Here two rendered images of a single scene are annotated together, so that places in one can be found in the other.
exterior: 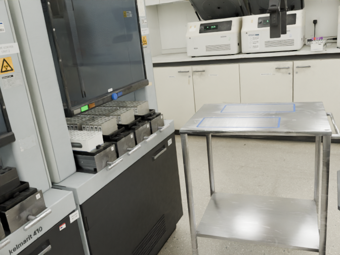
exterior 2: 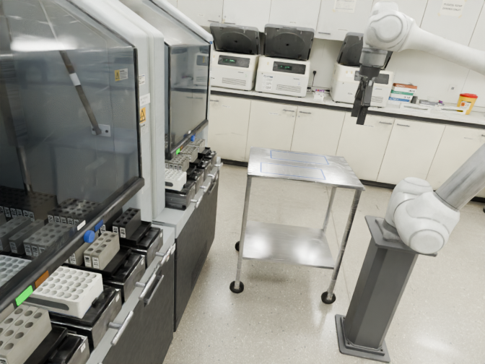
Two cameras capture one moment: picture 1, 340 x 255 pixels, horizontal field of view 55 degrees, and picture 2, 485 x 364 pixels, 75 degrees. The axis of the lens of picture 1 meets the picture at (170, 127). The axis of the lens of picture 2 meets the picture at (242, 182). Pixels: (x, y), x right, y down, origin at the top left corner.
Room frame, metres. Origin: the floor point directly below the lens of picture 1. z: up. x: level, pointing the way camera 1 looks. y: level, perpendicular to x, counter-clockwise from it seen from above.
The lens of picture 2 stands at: (-0.05, 0.52, 1.46)
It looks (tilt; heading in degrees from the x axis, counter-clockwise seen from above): 25 degrees down; 339
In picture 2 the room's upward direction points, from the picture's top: 6 degrees clockwise
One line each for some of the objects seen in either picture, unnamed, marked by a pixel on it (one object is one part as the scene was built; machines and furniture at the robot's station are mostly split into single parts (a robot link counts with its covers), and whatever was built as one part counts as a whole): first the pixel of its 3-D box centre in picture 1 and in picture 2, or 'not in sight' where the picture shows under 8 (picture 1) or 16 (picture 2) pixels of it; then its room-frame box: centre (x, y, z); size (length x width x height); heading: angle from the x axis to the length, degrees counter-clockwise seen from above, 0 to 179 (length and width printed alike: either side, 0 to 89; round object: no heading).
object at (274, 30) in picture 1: (275, 25); (361, 115); (0.96, -0.33, 1.22); 0.03 x 0.01 x 0.07; 63
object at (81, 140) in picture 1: (68, 140); (151, 177); (1.32, 0.44, 0.83); 0.30 x 0.10 x 0.06; 63
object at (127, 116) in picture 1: (126, 117); (193, 155); (1.54, 0.21, 0.85); 0.12 x 0.02 x 0.06; 152
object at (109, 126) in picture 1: (108, 127); (183, 165); (1.40, 0.28, 0.85); 0.12 x 0.02 x 0.06; 153
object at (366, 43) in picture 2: not in sight; (381, 25); (1.00, -0.35, 1.54); 0.13 x 0.11 x 0.16; 146
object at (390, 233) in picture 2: not in sight; (399, 225); (0.89, -0.65, 0.73); 0.22 x 0.18 x 0.06; 153
